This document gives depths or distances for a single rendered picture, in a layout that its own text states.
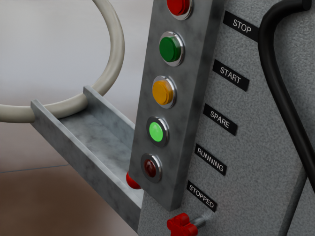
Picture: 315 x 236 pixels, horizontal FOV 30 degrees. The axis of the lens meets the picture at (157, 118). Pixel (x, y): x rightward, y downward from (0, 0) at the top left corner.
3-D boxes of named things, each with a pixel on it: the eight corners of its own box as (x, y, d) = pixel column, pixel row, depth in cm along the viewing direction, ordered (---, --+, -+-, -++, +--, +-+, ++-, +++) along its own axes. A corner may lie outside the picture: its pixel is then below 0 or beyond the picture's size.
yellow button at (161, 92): (172, 107, 62) (176, 86, 61) (165, 109, 62) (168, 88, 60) (157, 95, 64) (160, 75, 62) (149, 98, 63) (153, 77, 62)
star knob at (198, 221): (212, 241, 66) (219, 215, 64) (184, 256, 64) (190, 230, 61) (190, 221, 68) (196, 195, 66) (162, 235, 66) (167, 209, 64)
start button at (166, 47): (180, 65, 59) (184, 41, 58) (172, 67, 59) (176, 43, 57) (163, 54, 61) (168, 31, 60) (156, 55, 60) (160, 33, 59)
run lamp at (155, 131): (168, 143, 65) (171, 126, 64) (158, 147, 64) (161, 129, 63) (154, 133, 67) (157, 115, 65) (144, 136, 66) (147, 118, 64)
